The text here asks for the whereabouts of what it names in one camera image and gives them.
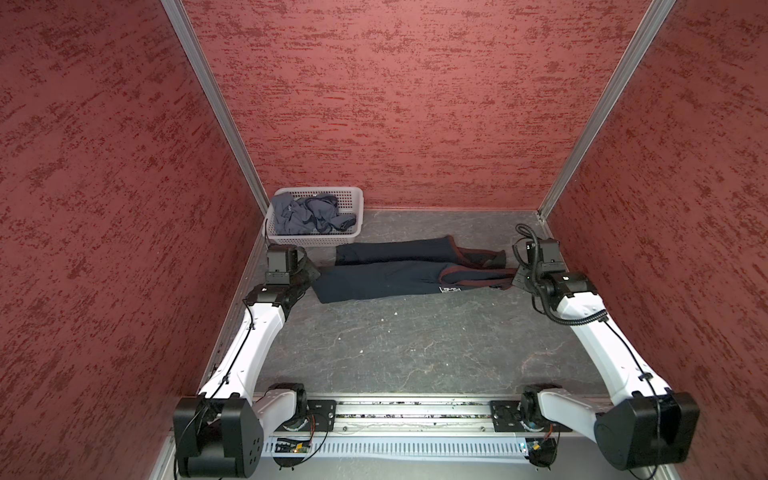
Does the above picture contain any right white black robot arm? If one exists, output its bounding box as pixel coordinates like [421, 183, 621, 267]
[514, 267, 700, 471]

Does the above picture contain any circuit board with wires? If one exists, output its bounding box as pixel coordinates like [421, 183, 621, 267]
[526, 437, 559, 469]
[272, 438, 314, 470]

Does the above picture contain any grey-blue tank top in basket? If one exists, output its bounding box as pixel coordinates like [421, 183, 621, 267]
[271, 193, 357, 236]

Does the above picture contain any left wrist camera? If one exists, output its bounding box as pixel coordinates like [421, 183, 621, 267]
[265, 244, 306, 286]

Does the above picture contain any left circuit board with wires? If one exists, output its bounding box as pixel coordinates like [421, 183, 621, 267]
[272, 438, 314, 470]

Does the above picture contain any right corner aluminium profile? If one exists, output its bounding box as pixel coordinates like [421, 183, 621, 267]
[538, 0, 676, 223]

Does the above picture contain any white plastic laundry basket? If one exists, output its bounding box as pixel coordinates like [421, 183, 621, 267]
[264, 187, 364, 247]

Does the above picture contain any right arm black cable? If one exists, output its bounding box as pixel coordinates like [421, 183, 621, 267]
[512, 223, 610, 328]

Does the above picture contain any aluminium front rail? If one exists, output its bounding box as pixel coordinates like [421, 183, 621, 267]
[170, 394, 655, 436]

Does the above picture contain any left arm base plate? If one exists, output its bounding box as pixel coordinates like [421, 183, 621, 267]
[301, 399, 338, 432]

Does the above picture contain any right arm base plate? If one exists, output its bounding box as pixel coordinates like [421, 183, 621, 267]
[490, 398, 571, 434]

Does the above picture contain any white slotted cable duct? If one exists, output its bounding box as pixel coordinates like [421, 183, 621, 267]
[263, 436, 532, 462]

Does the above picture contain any corner aluminium profile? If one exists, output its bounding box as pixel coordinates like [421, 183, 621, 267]
[161, 0, 269, 214]
[538, 0, 676, 223]

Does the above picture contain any right circuit board with wires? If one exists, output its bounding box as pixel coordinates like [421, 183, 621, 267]
[526, 437, 559, 469]

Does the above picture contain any navy tank top red trim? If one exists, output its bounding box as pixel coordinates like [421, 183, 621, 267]
[312, 235, 517, 304]

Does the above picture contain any left corner aluminium profile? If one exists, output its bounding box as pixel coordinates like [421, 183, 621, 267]
[161, 0, 269, 214]

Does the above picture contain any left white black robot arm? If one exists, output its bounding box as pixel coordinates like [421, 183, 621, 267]
[173, 257, 320, 479]

